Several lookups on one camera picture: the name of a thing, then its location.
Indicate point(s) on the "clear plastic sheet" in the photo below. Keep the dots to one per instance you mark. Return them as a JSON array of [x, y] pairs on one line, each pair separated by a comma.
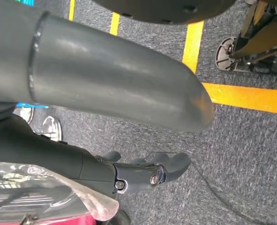
[[58, 198]]

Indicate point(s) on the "pink cloth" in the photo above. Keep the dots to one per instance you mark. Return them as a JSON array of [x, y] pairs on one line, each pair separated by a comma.
[[70, 221]]

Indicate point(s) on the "chrome stanchion post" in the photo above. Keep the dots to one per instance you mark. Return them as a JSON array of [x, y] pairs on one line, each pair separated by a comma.
[[51, 129]]

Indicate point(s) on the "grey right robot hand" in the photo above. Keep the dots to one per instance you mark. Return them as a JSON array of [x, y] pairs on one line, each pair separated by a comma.
[[105, 77]]

